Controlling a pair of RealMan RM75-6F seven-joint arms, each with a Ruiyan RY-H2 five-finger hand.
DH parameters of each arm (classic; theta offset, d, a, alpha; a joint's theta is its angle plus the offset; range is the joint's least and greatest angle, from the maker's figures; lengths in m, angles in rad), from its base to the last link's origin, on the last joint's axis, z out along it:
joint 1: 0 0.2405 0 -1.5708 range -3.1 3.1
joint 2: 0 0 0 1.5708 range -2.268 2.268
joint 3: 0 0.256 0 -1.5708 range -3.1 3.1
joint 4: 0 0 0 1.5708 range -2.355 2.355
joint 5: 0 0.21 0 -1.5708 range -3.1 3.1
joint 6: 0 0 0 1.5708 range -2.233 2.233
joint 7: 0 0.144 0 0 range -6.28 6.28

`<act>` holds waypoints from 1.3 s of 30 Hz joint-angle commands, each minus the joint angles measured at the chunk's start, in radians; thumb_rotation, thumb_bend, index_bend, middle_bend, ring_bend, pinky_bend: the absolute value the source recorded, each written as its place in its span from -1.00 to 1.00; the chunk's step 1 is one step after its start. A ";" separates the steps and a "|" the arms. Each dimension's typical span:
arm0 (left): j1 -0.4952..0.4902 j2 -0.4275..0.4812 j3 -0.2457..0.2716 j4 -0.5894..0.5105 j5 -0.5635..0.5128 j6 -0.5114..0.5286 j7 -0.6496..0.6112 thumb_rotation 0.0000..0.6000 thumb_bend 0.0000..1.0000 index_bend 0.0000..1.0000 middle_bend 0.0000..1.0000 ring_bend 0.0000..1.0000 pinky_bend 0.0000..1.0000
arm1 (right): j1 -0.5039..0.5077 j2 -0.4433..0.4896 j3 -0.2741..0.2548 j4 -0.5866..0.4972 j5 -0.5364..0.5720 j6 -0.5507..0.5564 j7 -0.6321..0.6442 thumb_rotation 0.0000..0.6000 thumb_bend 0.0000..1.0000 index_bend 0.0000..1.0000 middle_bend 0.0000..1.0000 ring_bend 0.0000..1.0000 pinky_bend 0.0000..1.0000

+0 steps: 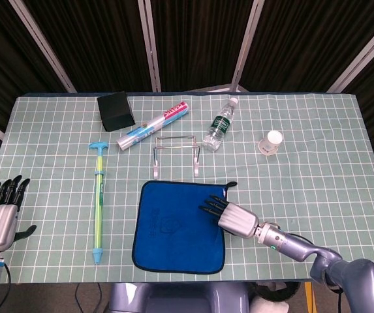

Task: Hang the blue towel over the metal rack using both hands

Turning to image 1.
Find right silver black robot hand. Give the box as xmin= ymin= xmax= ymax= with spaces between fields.
xmin=198 ymin=194 xmax=261 ymax=241

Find blue microfibre cloth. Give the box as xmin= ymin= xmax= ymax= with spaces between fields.
xmin=131 ymin=179 xmax=238 ymax=275

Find green white checkered tablecloth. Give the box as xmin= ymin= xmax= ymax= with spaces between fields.
xmin=0 ymin=93 xmax=374 ymax=284

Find black round bin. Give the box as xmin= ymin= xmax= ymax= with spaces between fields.
xmin=254 ymin=282 xmax=302 ymax=303

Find white paper cup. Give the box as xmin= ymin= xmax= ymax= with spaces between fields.
xmin=258 ymin=130 xmax=283 ymax=157

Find clear water bottle green label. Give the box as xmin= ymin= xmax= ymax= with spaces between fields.
xmin=202 ymin=97 xmax=239 ymax=152

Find yellow table leg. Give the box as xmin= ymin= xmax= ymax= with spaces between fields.
xmin=304 ymin=282 xmax=315 ymax=313

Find purple robot torso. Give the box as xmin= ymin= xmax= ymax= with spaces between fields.
xmin=108 ymin=282 xmax=251 ymax=313

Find green blue water pump toy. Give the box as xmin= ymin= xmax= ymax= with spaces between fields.
xmin=87 ymin=141 xmax=108 ymax=265

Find foil-wrapped tube package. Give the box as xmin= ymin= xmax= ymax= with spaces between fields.
xmin=116 ymin=100 xmax=191 ymax=152

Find black box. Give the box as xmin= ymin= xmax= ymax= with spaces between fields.
xmin=97 ymin=91 xmax=136 ymax=132

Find metal wire rack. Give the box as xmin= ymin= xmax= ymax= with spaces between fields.
xmin=152 ymin=134 xmax=202 ymax=178

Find black cable on floor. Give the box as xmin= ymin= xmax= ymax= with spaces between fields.
xmin=74 ymin=282 xmax=103 ymax=313

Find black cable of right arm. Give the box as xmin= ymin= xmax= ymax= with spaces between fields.
xmin=335 ymin=286 xmax=347 ymax=313

